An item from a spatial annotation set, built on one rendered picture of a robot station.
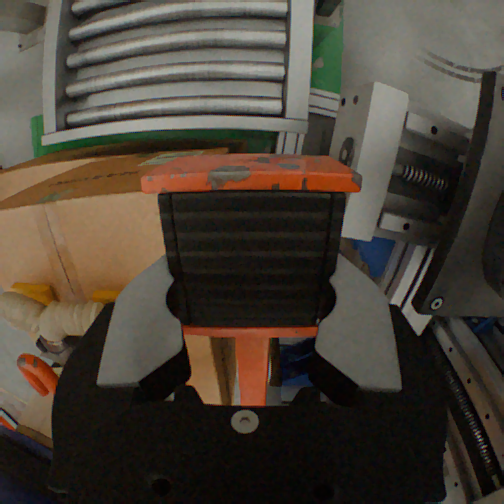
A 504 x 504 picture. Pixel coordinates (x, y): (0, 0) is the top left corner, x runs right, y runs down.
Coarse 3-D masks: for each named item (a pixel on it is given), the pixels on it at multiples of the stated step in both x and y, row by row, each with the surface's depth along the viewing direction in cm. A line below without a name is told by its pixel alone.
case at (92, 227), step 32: (128, 160) 52; (160, 160) 46; (32, 192) 33; (64, 192) 29; (96, 192) 27; (128, 192) 25; (0, 224) 27; (32, 224) 27; (64, 224) 27; (96, 224) 27; (128, 224) 27; (160, 224) 27; (0, 256) 30; (32, 256) 29; (64, 256) 29; (96, 256) 29; (128, 256) 29; (160, 256) 29; (64, 288) 32; (96, 288) 32; (192, 352) 37; (224, 352) 50; (192, 384) 41; (224, 384) 49
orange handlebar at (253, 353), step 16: (240, 352) 16; (256, 352) 16; (32, 368) 20; (48, 368) 22; (240, 368) 17; (256, 368) 16; (32, 384) 22; (48, 384) 21; (240, 384) 18; (256, 384) 17; (240, 400) 19; (256, 400) 19
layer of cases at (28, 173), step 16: (128, 144) 94; (144, 144) 89; (160, 144) 85; (176, 144) 83; (192, 144) 82; (208, 144) 82; (224, 144) 83; (240, 144) 84; (32, 160) 81; (48, 160) 71; (64, 160) 64; (80, 160) 61; (96, 160) 62; (0, 176) 62; (16, 176) 63; (32, 176) 63; (48, 176) 63; (0, 192) 65; (16, 192) 65
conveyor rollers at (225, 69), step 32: (96, 0) 38; (128, 0) 41; (192, 0) 41; (224, 0) 41; (256, 0) 41; (96, 32) 44; (192, 32) 46; (224, 32) 46; (256, 32) 46; (160, 64) 51; (192, 64) 50; (224, 64) 50; (256, 64) 50; (192, 96) 55; (224, 96) 54; (256, 96) 55
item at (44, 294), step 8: (16, 288) 31; (24, 288) 31; (32, 288) 31; (40, 288) 31; (48, 288) 31; (32, 296) 31; (40, 296) 31; (48, 296) 31; (48, 304) 31; (40, 344) 32
